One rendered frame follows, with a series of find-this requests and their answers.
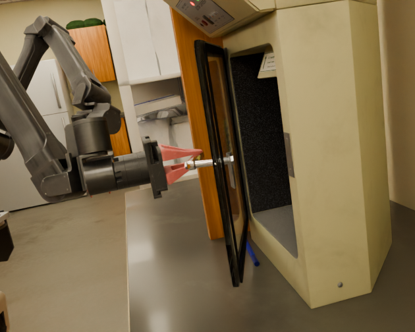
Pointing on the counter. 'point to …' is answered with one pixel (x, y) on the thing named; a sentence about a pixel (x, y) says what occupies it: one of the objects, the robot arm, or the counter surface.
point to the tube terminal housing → (327, 143)
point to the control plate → (207, 6)
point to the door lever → (195, 161)
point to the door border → (219, 156)
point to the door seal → (222, 156)
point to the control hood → (242, 6)
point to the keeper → (288, 154)
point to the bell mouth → (267, 64)
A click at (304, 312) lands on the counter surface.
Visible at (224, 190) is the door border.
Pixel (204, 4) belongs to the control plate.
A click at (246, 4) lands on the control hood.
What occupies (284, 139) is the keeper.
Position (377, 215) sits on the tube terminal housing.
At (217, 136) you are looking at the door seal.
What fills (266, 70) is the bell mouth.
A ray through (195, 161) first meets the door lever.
